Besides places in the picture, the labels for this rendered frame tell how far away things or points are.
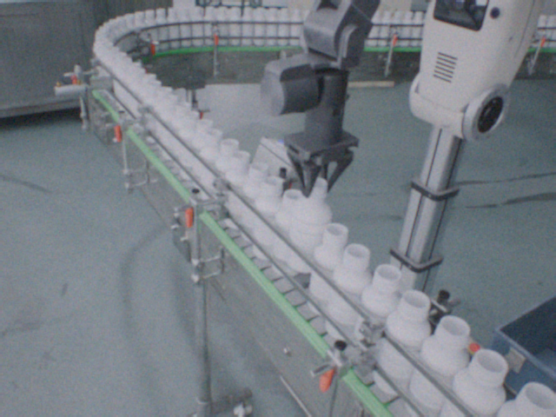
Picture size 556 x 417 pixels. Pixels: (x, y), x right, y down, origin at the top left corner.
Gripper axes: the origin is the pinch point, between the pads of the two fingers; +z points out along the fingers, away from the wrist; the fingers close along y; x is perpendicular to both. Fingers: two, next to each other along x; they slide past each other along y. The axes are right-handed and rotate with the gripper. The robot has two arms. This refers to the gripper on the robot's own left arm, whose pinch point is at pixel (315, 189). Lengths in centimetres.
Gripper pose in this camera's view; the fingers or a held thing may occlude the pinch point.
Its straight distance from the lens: 79.9
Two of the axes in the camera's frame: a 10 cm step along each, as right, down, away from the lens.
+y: 8.4, -2.4, 4.9
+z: -0.6, 8.5, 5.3
